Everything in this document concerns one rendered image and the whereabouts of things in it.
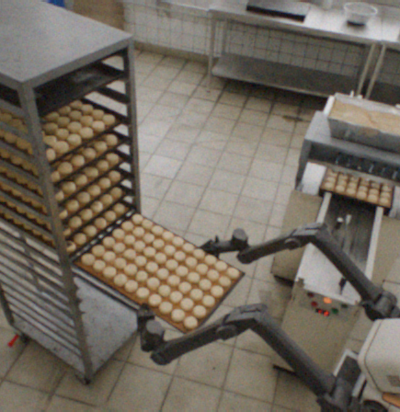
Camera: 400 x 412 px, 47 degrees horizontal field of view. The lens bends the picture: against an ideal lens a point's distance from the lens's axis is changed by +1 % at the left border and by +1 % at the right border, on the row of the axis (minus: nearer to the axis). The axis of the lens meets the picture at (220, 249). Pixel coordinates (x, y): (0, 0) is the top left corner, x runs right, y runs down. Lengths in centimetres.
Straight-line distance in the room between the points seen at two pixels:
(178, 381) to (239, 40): 429
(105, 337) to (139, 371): 28
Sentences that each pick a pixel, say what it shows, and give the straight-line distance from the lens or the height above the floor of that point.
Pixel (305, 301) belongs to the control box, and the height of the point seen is 76.
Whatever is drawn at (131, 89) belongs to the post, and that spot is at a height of 163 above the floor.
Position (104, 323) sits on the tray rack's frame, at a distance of 285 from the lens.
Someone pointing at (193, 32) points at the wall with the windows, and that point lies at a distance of 610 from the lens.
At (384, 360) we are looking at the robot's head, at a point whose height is 130.
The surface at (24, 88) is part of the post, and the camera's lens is 149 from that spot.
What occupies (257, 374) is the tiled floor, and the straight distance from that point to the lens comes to 286.
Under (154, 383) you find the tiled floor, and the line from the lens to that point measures 279.
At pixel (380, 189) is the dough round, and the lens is 282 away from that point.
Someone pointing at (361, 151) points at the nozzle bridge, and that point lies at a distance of 256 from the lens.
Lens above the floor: 246
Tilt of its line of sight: 45 degrees down
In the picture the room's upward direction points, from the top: 7 degrees clockwise
